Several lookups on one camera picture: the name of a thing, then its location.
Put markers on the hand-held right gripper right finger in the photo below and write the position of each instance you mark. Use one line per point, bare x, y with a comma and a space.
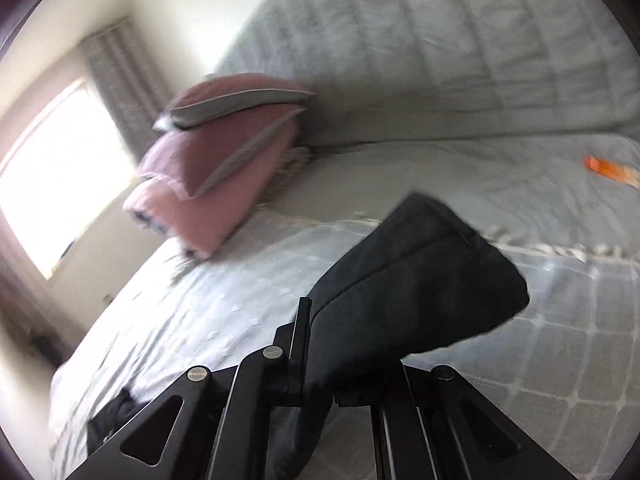
425, 410

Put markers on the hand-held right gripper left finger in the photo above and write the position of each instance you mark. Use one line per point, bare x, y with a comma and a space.
300, 350

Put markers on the black garment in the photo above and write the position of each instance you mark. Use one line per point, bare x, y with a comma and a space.
410, 285

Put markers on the white tufted blanket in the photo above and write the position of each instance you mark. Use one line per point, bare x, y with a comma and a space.
200, 300

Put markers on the pink folded quilt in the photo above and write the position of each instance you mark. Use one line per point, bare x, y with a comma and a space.
215, 220

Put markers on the grey bed sheet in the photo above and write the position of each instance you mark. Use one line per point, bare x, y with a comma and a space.
400, 175

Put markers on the dark cloth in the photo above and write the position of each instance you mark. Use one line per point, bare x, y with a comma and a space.
107, 420

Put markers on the pink pillow with grey edge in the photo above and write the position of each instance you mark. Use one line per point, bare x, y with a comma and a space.
225, 95
200, 160

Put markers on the window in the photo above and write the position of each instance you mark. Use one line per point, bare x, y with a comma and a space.
60, 170

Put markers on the orange object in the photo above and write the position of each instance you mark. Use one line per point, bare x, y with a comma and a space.
600, 165

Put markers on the grey curtain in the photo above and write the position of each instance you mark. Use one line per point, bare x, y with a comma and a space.
120, 75

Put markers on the grey quilted headboard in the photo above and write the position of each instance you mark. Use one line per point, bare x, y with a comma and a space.
425, 35

